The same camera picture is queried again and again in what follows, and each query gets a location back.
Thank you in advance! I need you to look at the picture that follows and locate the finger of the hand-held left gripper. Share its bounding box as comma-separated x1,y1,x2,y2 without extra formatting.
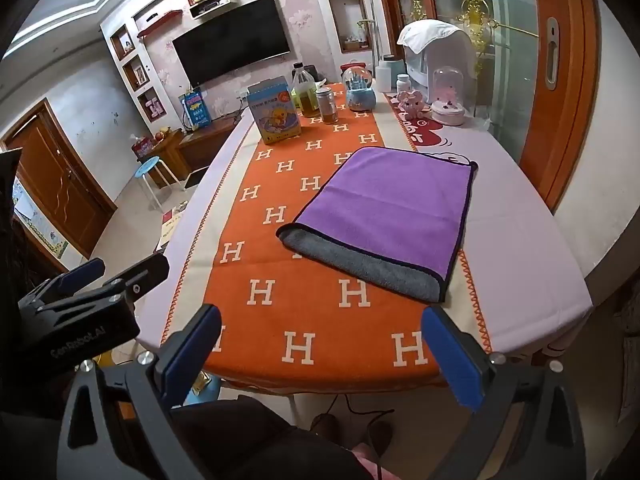
30,257,107,306
75,252,171,311

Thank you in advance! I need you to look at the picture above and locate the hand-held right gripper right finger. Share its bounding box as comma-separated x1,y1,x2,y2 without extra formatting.
421,304,587,480

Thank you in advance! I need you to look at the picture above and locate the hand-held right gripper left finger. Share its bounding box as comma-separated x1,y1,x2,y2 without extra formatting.
60,304,222,480

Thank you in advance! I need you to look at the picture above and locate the purple and grey towel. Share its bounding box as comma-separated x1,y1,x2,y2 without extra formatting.
276,147,479,305

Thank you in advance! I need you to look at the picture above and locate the booklet on floor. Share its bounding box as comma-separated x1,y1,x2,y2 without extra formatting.
154,204,187,252

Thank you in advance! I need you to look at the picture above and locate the wooden room door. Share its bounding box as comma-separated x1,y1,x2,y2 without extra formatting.
0,99,119,259

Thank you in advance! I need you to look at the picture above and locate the blue round stool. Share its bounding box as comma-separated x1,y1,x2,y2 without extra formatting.
134,156,177,211

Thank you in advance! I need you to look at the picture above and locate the person's dark clothing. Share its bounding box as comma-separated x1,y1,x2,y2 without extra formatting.
169,394,372,480

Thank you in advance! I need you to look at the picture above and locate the brown slipper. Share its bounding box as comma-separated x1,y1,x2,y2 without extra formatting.
310,412,347,447
367,420,397,457

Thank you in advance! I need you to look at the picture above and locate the pink tablecloth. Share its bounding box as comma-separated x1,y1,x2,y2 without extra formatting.
134,91,593,361

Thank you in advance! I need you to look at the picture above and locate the wooden television cabinet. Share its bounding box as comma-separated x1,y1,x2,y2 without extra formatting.
159,119,240,182

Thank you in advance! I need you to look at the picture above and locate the orange patterned table runner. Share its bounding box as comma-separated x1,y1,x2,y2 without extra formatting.
161,81,493,395

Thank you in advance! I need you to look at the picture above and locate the blue toy board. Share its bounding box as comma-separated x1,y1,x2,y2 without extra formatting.
179,87,214,132

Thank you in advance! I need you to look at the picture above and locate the blue box with duck print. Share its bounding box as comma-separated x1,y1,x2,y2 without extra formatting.
246,77,303,146

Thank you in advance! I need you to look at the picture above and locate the plastic oil bottle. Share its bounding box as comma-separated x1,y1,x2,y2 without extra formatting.
291,62,319,115

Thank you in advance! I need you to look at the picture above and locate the glass jar with metal lid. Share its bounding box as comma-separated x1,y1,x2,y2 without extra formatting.
316,86,339,125

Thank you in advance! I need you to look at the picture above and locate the black flat television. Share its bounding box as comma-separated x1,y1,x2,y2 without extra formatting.
172,0,292,87

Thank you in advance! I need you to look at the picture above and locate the pink toy figure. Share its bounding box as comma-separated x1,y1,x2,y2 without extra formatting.
397,89,430,120

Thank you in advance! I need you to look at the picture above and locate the glass dome with pink base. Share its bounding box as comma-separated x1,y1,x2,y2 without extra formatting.
430,67,467,126

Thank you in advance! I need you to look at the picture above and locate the blue snow globe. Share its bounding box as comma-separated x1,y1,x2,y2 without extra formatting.
342,60,378,113

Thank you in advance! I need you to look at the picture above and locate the white water dispenser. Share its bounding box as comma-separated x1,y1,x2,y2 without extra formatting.
397,20,479,107

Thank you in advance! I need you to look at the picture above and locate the white cloth cover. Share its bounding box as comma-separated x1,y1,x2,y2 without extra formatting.
397,20,460,54

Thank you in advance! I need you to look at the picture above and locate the gold hanging ornament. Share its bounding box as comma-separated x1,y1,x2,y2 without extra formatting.
459,0,540,57

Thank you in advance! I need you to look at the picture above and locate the wall chart poster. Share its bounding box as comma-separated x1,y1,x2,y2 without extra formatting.
12,179,69,261

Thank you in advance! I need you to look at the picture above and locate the black cable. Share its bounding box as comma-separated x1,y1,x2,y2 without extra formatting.
336,393,397,480

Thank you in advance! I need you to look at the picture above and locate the red wall shelf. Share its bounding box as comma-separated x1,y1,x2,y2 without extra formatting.
137,9,184,39

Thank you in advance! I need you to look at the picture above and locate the white wall shelf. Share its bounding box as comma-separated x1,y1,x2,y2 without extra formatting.
189,0,236,19

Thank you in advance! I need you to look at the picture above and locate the wooden sliding door frame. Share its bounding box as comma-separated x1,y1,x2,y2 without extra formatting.
519,0,601,212

